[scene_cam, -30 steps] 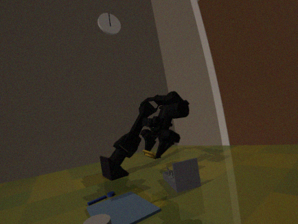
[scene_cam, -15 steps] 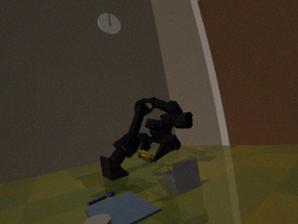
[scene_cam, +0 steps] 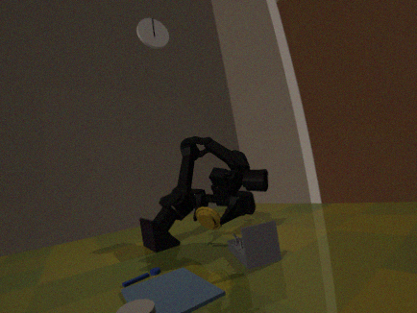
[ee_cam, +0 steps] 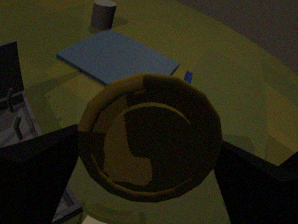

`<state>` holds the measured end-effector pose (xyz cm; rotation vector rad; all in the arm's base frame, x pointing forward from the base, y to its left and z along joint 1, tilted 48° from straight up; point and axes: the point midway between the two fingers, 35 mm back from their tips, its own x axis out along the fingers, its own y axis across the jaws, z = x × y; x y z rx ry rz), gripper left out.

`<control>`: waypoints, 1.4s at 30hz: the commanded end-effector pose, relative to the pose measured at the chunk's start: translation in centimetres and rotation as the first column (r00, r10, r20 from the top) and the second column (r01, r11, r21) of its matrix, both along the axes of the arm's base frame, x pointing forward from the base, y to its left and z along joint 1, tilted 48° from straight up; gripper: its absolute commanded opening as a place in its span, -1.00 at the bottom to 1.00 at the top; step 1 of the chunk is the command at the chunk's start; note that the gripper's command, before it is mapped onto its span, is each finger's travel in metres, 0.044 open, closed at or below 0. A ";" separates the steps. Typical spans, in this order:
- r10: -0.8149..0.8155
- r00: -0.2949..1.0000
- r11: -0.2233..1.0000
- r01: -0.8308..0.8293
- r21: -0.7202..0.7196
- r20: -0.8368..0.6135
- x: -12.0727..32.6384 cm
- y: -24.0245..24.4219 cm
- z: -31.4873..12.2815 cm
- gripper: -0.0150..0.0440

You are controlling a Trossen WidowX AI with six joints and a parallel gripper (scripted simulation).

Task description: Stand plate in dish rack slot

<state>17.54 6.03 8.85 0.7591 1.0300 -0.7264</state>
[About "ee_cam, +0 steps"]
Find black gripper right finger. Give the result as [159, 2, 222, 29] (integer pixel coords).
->
[213, 140, 298, 224]

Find grey cylinder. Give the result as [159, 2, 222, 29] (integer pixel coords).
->
[90, 0, 117, 31]

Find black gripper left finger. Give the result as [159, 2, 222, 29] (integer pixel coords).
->
[0, 124, 80, 224]

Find grey dish rack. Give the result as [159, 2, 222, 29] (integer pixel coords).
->
[0, 39, 82, 224]

